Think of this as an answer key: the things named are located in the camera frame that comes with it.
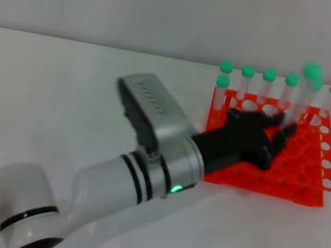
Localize orange plastic test tube rack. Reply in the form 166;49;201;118
195;86;331;210

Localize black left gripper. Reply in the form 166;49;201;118
186;99;300;187

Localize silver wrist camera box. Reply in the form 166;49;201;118
107;68;206;160

